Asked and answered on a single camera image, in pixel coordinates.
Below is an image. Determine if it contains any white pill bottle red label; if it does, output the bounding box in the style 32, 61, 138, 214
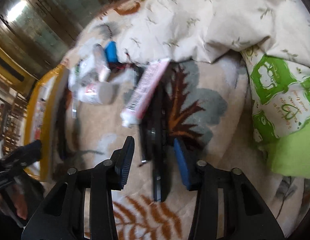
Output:
77, 82, 114, 105

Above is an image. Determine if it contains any silver hand cream tube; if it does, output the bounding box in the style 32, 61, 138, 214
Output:
93, 44, 111, 82

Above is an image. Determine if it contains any thin black pen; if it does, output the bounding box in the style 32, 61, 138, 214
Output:
133, 65, 155, 165

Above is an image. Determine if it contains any pink white cream tube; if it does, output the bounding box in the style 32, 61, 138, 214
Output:
120, 58, 171, 128

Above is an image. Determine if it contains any blue battery pack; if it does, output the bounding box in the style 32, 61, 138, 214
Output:
104, 41, 118, 63

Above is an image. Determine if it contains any long black pen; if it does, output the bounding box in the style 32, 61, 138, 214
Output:
151, 82, 169, 202

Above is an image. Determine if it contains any person's left hand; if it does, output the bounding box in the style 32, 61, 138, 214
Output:
0, 184, 28, 220

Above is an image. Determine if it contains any white foam box yellow tape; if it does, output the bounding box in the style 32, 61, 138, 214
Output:
24, 64, 69, 182

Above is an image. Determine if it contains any white USB charger block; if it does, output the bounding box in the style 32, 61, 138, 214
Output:
75, 55, 98, 87

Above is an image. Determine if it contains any leaf pattern fleece blanket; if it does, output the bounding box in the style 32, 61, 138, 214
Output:
61, 0, 310, 236

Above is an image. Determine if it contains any green white print pillow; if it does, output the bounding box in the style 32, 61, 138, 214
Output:
241, 46, 310, 178

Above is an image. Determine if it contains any wooden glass wardrobe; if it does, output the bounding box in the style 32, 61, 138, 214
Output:
0, 0, 119, 79

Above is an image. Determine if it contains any cream leaf print duvet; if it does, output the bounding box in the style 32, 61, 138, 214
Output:
116, 0, 310, 67

